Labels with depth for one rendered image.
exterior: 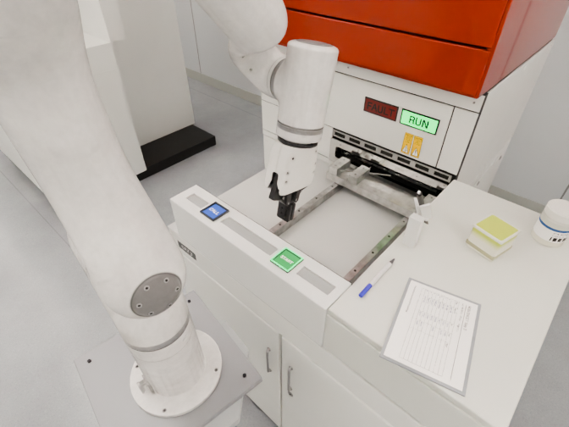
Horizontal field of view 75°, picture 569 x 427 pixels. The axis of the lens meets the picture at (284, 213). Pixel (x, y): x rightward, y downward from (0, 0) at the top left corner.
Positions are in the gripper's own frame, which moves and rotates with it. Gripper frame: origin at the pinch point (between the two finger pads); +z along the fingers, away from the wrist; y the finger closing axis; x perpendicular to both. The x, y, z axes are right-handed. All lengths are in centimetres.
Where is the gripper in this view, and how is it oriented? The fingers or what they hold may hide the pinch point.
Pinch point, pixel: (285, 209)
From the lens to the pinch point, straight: 75.7
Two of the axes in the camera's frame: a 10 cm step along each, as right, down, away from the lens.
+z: -1.4, 8.5, 5.1
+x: 7.4, 4.3, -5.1
